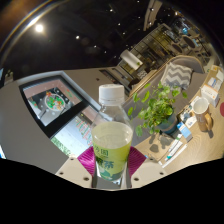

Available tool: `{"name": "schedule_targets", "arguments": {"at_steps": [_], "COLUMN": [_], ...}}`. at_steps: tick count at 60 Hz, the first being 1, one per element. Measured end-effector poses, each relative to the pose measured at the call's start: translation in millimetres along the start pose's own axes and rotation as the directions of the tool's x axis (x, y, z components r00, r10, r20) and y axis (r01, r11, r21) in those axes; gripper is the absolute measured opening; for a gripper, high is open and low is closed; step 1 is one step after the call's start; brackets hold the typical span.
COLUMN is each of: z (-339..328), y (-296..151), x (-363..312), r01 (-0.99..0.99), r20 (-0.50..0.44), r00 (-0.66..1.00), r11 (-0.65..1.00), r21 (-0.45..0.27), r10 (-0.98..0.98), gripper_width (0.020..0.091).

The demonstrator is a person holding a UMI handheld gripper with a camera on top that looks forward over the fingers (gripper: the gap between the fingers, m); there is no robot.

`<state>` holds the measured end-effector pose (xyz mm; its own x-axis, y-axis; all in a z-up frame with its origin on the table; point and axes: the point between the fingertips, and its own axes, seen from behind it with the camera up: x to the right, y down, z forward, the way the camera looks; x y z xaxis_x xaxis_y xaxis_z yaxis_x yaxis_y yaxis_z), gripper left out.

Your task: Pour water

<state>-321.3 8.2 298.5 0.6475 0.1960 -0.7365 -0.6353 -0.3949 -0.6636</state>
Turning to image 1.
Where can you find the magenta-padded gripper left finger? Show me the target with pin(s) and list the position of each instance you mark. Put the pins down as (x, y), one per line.
(85, 161)

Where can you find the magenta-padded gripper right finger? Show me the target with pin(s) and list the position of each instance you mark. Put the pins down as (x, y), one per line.
(138, 161)

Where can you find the green-label clear drink bottle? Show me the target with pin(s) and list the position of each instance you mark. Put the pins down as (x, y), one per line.
(111, 146)

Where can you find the brown kraft paper card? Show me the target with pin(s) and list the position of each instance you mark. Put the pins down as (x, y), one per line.
(153, 146)

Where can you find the white tube with teal end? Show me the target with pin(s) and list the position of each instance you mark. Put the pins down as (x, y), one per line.
(174, 150)

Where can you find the green potted plant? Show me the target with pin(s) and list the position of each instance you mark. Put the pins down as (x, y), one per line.
(156, 110)

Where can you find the light blue small carton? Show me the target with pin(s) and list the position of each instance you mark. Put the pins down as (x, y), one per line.
(184, 131)

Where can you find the tan mug with white inside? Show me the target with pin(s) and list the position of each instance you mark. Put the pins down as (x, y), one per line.
(201, 116)

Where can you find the grey white chevron cushion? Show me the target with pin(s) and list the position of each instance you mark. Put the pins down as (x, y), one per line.
(176, 75)

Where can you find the grey curved sofa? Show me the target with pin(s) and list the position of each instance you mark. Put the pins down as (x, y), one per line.
(196, 81)

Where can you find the white booklet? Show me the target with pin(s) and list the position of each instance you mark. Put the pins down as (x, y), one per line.
(210, 93)

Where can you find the group of ceiling spot lights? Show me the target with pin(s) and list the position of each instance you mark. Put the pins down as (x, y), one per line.
(76, 33)

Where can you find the group of wooden dining chairs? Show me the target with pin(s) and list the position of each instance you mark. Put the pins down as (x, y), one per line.
(186, 41)

